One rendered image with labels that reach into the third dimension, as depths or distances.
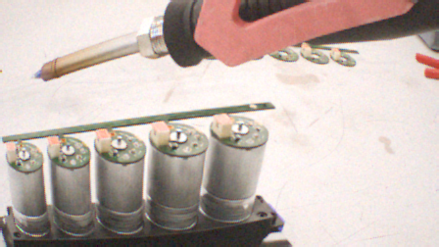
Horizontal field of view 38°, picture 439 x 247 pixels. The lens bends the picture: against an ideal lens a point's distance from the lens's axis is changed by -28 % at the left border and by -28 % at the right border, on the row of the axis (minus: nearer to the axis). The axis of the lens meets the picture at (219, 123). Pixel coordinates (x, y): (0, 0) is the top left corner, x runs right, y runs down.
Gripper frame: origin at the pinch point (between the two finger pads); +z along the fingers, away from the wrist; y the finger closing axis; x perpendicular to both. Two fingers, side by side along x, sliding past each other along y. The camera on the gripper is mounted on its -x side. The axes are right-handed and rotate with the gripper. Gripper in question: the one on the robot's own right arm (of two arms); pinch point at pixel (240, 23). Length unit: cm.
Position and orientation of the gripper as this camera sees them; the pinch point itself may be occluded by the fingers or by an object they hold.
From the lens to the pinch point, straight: 24.6
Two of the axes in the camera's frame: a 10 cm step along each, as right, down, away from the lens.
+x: 7.6, 6.5, 0.4
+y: -3.2, 4.3, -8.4
